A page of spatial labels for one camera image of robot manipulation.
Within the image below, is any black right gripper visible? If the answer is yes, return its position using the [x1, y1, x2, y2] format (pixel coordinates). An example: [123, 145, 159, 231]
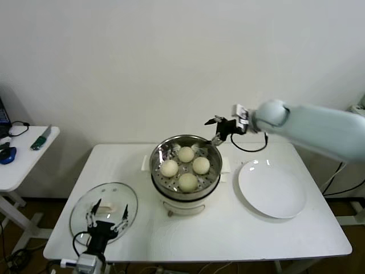
[204, 114, 248, 147]

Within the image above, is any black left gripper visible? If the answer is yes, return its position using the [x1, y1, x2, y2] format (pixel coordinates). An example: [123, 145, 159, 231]
[85, 198, 129, 255]

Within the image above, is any round glass pot lid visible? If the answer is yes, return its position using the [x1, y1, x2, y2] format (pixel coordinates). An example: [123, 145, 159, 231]
[69, 182, 139, 247]

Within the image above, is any white steamed baozi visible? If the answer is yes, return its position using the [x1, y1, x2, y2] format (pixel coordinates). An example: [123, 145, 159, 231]
[177, 146, 196, 164]
[192, 156, 212, 176]
[160, 159, 180, 179]
[178, 172, 199, 194]

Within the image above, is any perforated steel steamer basket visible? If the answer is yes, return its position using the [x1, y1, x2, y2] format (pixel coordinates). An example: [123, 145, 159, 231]
[141, 135, 230, 201]

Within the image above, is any white electric cooker pot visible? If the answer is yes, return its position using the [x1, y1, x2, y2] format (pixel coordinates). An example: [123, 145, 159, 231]
[151, 171, 226, 218]

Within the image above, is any white round plate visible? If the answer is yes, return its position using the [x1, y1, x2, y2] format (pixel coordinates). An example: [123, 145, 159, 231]
[237, 159, 307, 219]

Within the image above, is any white side table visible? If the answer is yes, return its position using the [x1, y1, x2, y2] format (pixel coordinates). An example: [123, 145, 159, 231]
[0, 125, 61, 253]

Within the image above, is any blue computer mouse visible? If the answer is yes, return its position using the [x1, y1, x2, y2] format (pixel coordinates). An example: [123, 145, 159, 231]
[0, 146, 18, 165]

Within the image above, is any white shelf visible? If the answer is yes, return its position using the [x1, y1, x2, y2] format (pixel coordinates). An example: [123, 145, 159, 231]
[346, 104, 365, 115]

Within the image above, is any white stand base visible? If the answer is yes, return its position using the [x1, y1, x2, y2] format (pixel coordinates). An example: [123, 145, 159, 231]
[335, 200, 365, 227]

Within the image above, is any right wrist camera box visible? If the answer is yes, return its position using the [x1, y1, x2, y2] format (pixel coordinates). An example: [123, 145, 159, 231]
[232, 104, 250, 127]

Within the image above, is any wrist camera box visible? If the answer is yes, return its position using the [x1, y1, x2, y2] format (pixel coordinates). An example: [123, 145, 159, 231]
[232, 104, 250, 127]
[76, 255, 99, 274]

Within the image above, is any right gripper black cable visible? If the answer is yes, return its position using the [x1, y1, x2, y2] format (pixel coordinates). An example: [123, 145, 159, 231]
[230, 132, 270, 152]

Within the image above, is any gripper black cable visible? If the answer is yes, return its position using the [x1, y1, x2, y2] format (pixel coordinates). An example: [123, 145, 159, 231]
[72, 231, 92, 258]
[230, 132, 270, 152]

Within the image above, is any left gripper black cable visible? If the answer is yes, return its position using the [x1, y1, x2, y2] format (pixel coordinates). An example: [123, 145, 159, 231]
[72, 231, 92, 258]

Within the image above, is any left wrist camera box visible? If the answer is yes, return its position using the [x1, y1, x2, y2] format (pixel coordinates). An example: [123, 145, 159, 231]
[76, 255, 99, 274]

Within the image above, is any green handled knife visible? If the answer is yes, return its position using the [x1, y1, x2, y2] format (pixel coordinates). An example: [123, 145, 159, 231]
[30, 124, 53, 151]

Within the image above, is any black floor cable bundle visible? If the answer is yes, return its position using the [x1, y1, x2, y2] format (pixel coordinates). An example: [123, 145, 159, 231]
[0, 222, 33, 271]

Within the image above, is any black laptop cable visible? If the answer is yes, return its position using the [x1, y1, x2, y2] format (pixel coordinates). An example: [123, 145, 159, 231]
[8, 121, 30, 138]

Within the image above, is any white power cable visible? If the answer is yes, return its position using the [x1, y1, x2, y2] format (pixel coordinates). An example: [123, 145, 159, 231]
[319, 161, 344, 192]

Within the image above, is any black power cable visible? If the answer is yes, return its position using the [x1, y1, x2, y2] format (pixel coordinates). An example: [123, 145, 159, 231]
[323, 161, 365, 198]

